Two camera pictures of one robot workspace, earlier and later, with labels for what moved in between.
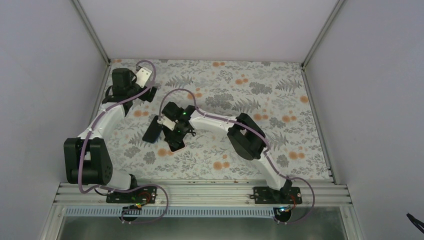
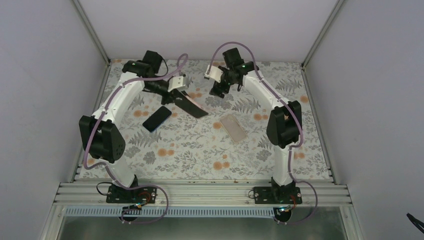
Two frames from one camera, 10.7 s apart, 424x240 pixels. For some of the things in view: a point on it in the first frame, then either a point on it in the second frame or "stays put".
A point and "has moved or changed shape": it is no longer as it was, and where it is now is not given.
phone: (153, 131) has moved or changed shape
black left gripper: (151, 95) to (170, 98)
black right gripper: (171, 135) to (216, 90)
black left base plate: (146, 195) stays put
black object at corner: (419, 224) stays put
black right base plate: (290, 195) stays put
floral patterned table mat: (213, 119) stays put
